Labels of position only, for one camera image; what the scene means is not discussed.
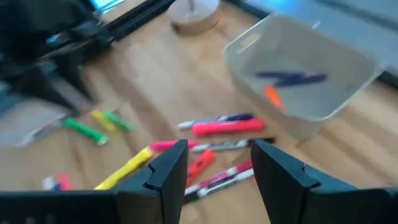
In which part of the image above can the white plastic bin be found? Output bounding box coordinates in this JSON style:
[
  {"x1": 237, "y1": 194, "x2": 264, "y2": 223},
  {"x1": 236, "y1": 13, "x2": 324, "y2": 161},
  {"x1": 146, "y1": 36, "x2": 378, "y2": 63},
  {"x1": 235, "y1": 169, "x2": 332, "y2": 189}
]
[{"x1": 223, "y1": 14, "x2": 386, "y2": 141}]

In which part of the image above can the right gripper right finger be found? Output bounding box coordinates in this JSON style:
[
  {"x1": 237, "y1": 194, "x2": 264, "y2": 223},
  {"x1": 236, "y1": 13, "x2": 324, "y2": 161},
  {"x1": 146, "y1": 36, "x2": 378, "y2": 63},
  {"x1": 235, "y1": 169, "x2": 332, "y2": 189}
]
[{"x1": 251, "y1": 139, "x2": 398, "y2": 224}]

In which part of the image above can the large pink highlighter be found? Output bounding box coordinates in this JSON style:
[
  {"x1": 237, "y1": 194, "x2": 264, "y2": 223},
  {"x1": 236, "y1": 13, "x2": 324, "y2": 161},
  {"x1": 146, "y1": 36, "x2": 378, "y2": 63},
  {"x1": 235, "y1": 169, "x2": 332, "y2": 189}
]
[{"x1": 192, "y1": 118, "x2": 266, "y2": 138}]

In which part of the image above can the clear shallow plastic bin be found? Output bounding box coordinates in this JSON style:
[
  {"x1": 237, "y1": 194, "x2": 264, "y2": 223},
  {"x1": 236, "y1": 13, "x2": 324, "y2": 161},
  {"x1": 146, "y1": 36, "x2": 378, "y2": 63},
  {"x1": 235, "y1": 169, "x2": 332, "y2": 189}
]
[{"x1": 0, "y1": 98, "x2": 68, "y2": 147}]

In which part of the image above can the red highlighter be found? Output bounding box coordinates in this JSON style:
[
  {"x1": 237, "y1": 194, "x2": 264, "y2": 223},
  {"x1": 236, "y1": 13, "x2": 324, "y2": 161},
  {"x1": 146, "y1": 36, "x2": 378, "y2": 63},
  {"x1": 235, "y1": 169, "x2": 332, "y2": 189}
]
[{"x1": 185, "y1": 149, "x2": 216, "y2": 188}]

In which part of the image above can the fat bright green highlighter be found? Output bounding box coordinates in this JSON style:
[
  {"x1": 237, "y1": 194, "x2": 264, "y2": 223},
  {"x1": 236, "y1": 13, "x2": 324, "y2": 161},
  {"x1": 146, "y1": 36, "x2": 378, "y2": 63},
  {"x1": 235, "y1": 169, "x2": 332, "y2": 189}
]
[{"x1": 63, "y1": 118, "x2": 109, "y2": 146}]

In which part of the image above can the blue dry-erase marker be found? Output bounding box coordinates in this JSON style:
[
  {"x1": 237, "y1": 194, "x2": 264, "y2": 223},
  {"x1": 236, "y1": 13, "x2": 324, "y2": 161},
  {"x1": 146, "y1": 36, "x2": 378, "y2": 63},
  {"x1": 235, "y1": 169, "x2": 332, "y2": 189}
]
[{"x1": 42, "y1": 175, "x2": 62, "y2": 192}]

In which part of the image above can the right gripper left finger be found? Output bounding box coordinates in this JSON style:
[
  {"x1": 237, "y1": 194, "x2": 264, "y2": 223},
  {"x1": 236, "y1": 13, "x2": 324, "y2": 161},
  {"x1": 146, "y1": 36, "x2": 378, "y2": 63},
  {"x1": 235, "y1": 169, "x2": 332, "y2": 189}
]
[{"x1": 0, "y1": 139, "x2": 189, "y2": 224}]

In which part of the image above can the purple pen highlighter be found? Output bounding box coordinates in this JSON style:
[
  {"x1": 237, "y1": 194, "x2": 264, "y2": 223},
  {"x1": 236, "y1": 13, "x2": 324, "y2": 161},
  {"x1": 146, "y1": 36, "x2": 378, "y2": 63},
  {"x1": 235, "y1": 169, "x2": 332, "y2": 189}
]
[
  {"x1": 255, "y1": 70, "x2": 305, "y2": 80},
  {"x1": 274, "y1": 73, "x2": 328, "y2": 88}
]

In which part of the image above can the yellow pen highlighter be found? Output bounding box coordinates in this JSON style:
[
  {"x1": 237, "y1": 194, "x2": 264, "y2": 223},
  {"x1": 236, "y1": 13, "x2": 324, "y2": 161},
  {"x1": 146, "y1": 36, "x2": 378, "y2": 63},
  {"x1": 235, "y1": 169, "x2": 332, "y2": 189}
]
[{"x1": 90, "y1": 110, "x2": 118, "y2": 133}]

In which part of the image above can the white marker black print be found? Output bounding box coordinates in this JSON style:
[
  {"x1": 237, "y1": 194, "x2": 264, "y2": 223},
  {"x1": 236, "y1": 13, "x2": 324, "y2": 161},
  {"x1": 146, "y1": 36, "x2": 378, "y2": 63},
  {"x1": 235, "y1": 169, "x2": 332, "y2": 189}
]
[{"x1": 189, "y1": 137, "x2": 277, "y2": 154}]

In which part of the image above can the white shade table lamp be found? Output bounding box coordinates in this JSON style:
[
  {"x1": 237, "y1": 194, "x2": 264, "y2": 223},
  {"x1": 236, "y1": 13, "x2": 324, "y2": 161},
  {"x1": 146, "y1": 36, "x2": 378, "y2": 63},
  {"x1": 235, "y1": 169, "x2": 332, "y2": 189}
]
[{"x1": 167, "y1": 0, "x2": 221, "y2": 35}]

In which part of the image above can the green pen highlighter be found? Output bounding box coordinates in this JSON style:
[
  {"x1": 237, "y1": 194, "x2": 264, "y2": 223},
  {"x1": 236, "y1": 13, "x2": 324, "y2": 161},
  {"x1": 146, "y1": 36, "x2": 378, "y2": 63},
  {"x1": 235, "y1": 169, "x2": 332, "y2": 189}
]
[{"x1": 103, "y1": 110, "x2": 134, "y2": 132}]

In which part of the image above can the red dry-erase marker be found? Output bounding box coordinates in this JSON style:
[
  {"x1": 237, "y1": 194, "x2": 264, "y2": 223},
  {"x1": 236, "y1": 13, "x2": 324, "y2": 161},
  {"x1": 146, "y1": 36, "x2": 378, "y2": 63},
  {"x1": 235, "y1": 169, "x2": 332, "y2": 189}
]
[{"x1": 183, "y1": 159, "x2": 254, "y2": 196}]

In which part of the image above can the yellow Sharpie highlighter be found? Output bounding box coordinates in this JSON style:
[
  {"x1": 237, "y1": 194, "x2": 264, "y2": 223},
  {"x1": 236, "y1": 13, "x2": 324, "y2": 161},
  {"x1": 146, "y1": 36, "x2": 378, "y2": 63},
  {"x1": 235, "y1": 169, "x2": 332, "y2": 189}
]
[{"x1": 94, "y1": 146, "x2": 155, "y2": 191}]

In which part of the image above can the orange marker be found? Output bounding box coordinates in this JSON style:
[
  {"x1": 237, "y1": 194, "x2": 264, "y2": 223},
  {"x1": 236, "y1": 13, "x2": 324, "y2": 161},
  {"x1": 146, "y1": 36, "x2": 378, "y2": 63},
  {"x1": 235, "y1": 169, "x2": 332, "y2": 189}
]
[{"x1": 262, "y1": 84, "x2": 285, "y2": 110}]

